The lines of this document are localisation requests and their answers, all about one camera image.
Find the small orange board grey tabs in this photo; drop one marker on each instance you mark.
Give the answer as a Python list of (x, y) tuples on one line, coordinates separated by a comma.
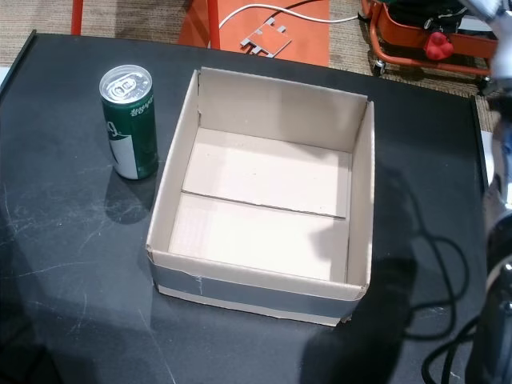
[(270, 40)]

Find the green can with white label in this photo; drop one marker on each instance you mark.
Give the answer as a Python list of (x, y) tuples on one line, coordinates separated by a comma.
[(136, 136)]

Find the open cardboard box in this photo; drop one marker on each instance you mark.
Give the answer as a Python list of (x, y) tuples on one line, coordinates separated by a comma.
[(256, 192)]

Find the orange metal cart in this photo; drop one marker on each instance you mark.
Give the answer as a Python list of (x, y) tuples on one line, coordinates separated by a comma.
[(404, 40)]

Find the white board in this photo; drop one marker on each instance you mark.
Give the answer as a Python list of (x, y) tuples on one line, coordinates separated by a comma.
[(486, 156), (3, 80)]

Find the orange metal stand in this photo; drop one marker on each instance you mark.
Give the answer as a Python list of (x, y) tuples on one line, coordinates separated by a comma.
[(312, 40)]

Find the orange metal leg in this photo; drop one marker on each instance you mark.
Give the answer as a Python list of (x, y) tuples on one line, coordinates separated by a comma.
[(77, 16), (214, 24)]

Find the red knobbly toy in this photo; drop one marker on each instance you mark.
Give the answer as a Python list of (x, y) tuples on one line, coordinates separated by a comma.
[(438, 47)]

